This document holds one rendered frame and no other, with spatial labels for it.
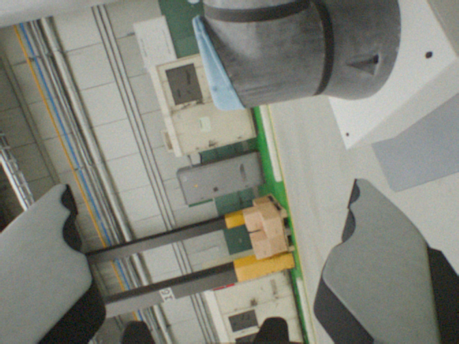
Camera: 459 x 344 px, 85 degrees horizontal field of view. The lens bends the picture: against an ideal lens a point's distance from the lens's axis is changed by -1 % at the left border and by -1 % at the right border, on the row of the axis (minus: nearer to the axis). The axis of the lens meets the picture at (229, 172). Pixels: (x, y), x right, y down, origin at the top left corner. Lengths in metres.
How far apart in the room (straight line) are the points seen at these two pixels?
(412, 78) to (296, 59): 0.16
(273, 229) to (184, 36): 5.42
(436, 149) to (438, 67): 0.21
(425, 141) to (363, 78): 0.20
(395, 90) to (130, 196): 7.95
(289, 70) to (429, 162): 0.33
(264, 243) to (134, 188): 4.57
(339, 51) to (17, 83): 8.71
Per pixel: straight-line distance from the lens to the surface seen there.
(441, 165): 0.59
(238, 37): 0.38
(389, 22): 0.45
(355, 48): 0.43
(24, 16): 0.36
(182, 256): 8.78
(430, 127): 0.58
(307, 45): 0.41
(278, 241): 5.02
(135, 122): 7.65
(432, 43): 0.41
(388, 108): 0.48
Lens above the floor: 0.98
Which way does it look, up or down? 2 degrees down
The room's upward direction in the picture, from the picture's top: 105 degrees counter-clockwise
